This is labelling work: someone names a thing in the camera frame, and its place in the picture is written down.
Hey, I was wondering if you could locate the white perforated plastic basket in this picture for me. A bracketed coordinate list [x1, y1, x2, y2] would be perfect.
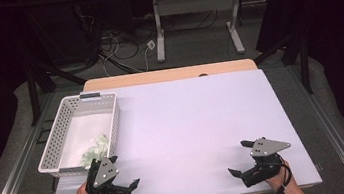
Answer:
[28, 89, 129, 182]

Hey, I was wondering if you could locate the white floor cable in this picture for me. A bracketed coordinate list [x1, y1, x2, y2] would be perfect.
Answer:
[141, 44, 154, 72]

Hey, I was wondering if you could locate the wooden table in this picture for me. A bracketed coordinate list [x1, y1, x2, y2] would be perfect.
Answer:
[36, 50, 325, 194]

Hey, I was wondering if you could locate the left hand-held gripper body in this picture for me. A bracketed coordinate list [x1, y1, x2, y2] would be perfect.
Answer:
[81, 153, 132, 194]

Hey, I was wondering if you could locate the pale green crumpled wrapper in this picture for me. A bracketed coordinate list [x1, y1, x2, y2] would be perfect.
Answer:
[76, 132, 114, 170]

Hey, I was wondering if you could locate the bundle of black floor cables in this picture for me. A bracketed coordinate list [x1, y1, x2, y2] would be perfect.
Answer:
[74, 0, 160, 81]

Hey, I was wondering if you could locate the black metal stand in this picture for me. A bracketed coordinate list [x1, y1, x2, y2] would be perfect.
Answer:
[15, 8, 92, 128]
[249, 25, 316, 102]

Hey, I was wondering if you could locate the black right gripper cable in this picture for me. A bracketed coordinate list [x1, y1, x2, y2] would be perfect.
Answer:
[260, 152, 296, 194]

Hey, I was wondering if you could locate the desk with white legs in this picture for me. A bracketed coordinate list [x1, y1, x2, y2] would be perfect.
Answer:
[130, 0, 291, 68]

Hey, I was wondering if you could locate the white table mat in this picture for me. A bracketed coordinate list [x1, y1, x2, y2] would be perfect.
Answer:
[33, 61, 324, 194]

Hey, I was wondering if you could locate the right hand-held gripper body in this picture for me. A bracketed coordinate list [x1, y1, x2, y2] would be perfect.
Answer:
[236, 133, 297, 189]

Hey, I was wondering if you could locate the white power adapter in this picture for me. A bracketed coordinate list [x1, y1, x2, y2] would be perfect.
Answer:
[145, 39, 158, 52]

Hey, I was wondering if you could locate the person's right hand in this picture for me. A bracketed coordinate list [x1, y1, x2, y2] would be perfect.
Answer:
[261, 159, 298, 194]

